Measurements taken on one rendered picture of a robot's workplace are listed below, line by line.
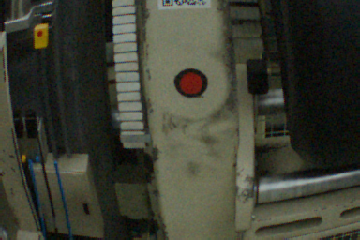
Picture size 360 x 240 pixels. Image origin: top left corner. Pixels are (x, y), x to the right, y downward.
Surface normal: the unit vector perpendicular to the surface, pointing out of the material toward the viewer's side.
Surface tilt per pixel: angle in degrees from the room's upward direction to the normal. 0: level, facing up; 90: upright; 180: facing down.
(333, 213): 90
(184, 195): 90
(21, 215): 90
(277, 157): 0
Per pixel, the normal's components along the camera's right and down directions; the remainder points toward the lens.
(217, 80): -0.04, 0.48
